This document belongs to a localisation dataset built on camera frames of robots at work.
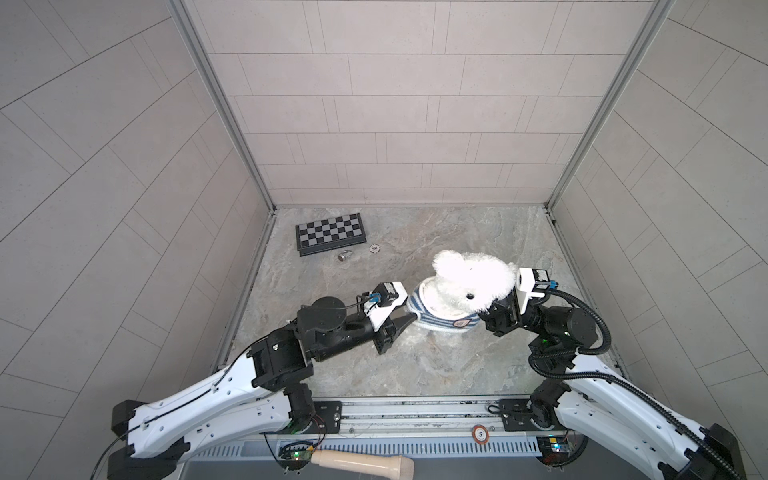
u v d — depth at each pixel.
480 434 0.69
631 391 0.46
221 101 0.85
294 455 0.65
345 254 1.01
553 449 0.68
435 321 0.56
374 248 1.05
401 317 0.52
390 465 0.63
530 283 0.47
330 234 1.03
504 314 0.52
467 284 0.47
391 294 0.45
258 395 0.43
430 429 0.71
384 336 0.49
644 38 0.74
